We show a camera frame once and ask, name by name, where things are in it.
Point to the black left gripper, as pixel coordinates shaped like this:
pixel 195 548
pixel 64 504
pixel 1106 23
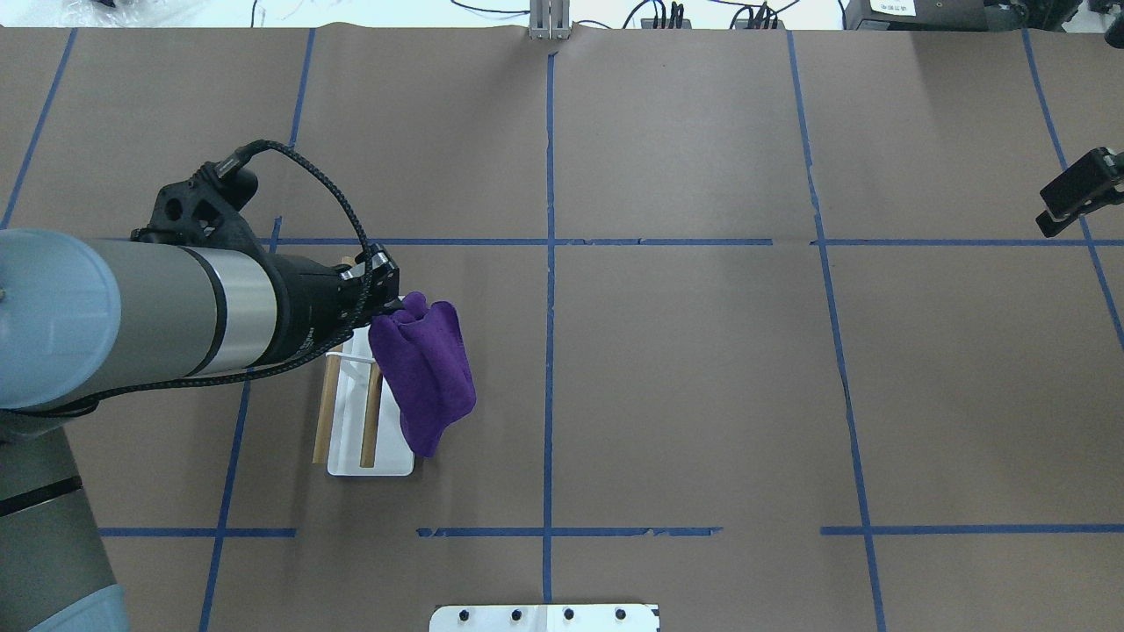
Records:
pixel 309 303

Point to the purple microfiber towel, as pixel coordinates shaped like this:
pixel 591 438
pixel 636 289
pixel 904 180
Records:
pixel 421 353

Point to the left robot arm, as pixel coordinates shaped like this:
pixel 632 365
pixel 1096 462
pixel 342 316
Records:
pixel 84 321

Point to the white towel rack base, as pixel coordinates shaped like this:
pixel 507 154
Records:
pixel 394 459

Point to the right wooden rack rod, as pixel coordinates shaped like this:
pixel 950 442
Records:
pixel 326 407

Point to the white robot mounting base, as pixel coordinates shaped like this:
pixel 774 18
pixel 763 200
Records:
pixel 547 617

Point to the white rack support bracket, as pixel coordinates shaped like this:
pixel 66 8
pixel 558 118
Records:
pixel 361 369

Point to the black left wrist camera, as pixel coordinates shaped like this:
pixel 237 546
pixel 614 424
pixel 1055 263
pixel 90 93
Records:
pixel 204 211

